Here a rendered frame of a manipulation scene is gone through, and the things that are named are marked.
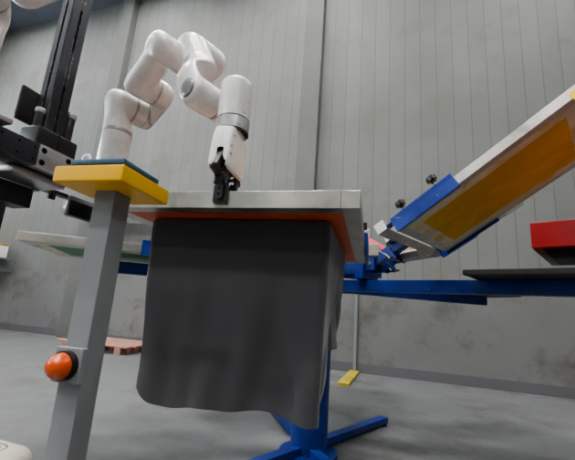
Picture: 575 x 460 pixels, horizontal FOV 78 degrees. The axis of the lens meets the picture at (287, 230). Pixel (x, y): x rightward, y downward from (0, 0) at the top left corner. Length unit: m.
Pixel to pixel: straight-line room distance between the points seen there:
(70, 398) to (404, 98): 5.64
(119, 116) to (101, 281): 0.82
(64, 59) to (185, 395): 0.98
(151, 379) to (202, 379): 0.13
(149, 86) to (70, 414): 0.99
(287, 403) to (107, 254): 0.47
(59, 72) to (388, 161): 4.68
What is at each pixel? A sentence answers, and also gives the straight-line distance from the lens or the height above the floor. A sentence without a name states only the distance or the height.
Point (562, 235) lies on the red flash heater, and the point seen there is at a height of 1.05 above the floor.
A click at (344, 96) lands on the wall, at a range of 6.05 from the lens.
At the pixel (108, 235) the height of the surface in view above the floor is 0.85.
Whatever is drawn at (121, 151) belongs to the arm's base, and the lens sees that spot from 1.32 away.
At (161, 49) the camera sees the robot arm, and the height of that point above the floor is 1.46.
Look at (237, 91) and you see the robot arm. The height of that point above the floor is 1.22.
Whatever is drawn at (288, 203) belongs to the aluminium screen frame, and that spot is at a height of 0.96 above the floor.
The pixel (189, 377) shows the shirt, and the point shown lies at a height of 0.59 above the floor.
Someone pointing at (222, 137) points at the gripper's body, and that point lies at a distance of 0.80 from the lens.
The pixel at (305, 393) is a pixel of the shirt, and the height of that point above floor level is 0.59.
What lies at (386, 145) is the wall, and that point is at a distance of 5.55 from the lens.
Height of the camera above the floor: 0.75
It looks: 12 degrees up
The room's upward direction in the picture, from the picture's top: 4 degrees clockwise
